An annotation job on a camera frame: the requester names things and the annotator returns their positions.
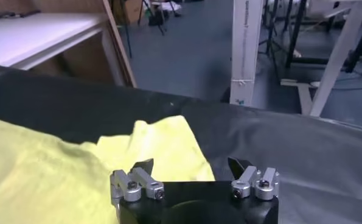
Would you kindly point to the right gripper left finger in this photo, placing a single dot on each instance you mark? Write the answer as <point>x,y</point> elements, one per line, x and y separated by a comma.
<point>129,185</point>

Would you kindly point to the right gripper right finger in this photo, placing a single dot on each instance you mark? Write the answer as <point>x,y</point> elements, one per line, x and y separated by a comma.
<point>253,182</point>

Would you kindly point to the yellow-green t-shirt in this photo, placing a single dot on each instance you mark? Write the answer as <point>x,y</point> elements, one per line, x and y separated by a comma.
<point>47,170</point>

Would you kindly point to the tall white cardboard box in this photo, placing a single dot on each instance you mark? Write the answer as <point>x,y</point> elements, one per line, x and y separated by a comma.
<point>244,54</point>

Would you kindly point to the white standing desk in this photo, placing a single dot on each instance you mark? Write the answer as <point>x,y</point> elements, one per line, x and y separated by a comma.
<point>336,61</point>

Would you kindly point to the white table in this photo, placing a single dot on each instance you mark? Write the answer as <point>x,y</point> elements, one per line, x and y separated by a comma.
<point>31,39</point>

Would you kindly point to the black power strip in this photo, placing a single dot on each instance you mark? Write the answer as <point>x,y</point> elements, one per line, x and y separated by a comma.
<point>30,13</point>

